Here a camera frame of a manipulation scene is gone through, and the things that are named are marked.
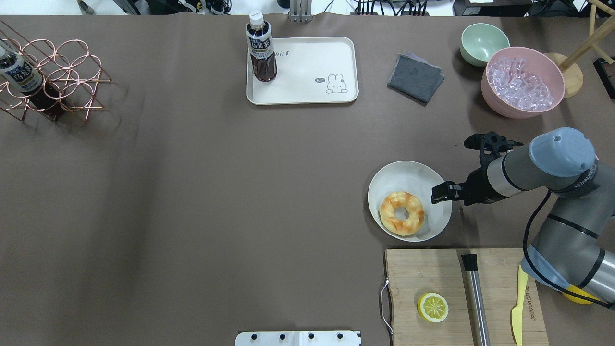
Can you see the bamboo cutting board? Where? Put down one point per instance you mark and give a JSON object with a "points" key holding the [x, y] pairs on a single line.
{"points": [[414, 272]]}

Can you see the clear ice cubes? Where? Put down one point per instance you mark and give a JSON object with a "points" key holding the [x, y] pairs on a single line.
{"points": [[513, 83]]}

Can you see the grey folded cloth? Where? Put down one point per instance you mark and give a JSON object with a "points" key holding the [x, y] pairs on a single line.
{"points": [[415, 78]]}

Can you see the white plate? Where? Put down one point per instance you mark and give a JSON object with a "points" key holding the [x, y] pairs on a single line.
{"points": [[416, 179]]}

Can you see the steel muddler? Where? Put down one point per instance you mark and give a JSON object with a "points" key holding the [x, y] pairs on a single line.
{"points": [[470, 264]]}

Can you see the lemon half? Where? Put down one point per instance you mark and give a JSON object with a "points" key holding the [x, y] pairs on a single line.
{"points": [[433, 307]]}

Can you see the tea bottle on tray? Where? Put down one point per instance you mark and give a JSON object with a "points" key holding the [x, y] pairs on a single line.
{"points": [[261, 48]]}

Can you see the tea bottle in rack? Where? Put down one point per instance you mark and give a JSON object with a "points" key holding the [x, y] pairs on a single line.
{"points": [[29, 81]]}

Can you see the green bowl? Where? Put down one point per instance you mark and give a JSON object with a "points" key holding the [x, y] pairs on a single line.
{"points": [[480, 41]]}

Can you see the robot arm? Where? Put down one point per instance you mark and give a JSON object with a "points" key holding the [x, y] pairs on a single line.
{"points": [[564, 253]]}

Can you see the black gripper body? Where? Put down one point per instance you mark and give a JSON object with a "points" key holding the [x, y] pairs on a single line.
{"points": [[476, 188]]}

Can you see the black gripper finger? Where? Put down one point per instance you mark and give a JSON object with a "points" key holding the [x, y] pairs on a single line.
{"points": [[443, 192]]}

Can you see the cream rabbit tray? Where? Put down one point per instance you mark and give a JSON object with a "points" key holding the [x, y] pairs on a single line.
{"points": [[311, 70]]}

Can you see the copper wire bottle rack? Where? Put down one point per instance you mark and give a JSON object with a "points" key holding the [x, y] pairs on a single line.
{"points": [[71, 75]]}

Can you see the glazed donut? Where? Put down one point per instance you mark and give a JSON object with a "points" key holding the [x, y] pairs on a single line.
{"points": [[402, 213]]}

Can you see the pink bowl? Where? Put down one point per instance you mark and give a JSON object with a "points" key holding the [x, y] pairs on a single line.
{"points": [[537, 64]]}

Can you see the yellow plastic knife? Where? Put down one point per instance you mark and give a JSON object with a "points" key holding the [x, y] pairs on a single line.
{"points": [[516, 313]]}

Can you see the whole yellow lemon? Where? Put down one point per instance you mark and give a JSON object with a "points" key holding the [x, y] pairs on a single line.
{"points": [[580, 292]]}

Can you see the wooden stand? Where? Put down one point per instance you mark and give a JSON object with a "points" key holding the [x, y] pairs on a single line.
{"points": [[572, 75]]}

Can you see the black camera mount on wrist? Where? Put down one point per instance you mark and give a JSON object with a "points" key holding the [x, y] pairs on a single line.
{"points": [[490, 146]]}

